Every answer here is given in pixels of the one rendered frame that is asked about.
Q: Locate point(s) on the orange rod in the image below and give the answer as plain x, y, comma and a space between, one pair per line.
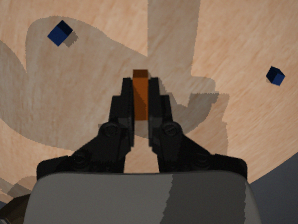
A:
140, 90

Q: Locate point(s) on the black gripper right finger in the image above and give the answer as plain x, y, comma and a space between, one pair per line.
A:
180, 153

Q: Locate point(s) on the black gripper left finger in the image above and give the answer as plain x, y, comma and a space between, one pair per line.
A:
114, 141

